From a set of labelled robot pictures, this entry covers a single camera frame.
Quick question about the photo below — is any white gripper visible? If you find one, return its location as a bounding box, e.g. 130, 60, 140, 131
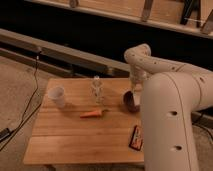
129, 68, 147, 92

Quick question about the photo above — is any orange carrot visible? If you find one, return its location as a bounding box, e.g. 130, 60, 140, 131
80, 109, 108, 118

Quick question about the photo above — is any white sponge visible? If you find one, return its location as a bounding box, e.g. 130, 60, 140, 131
133, 92, 141, 106

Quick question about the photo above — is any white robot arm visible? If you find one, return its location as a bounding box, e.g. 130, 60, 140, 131
124, 44, 213, 171

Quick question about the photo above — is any brown ceramic bowl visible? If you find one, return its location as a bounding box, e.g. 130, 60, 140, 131
123, 91, 140, 113

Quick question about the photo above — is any black snack packet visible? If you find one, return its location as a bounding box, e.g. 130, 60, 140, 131
129, 125, 143, 151

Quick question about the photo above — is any white plastic cup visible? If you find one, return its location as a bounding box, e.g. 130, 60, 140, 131
47, 86, 66, 108

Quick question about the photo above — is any black power adapter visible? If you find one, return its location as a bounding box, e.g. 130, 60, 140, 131
0, 128, 11, 143

